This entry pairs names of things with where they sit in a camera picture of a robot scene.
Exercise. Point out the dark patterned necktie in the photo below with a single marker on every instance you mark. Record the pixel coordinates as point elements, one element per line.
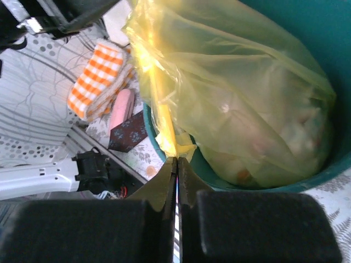
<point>128,134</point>

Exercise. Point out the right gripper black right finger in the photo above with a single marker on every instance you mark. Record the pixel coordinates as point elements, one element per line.
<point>250,226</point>

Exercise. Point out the blue plastic trash bin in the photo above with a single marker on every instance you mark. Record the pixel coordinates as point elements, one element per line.
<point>323,27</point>

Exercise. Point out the orange checkered towel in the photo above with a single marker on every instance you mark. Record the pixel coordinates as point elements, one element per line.
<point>108,72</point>

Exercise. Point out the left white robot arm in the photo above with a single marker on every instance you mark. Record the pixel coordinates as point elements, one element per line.
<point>92,170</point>

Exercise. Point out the pink sock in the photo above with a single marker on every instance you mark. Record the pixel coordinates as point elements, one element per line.
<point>122,108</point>

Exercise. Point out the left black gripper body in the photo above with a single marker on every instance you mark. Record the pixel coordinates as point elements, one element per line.
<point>59,19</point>

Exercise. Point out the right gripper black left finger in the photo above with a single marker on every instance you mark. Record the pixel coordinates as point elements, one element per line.
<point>139,228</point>

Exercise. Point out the yellow plastic trash bag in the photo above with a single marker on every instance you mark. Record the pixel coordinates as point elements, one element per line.
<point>221,77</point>

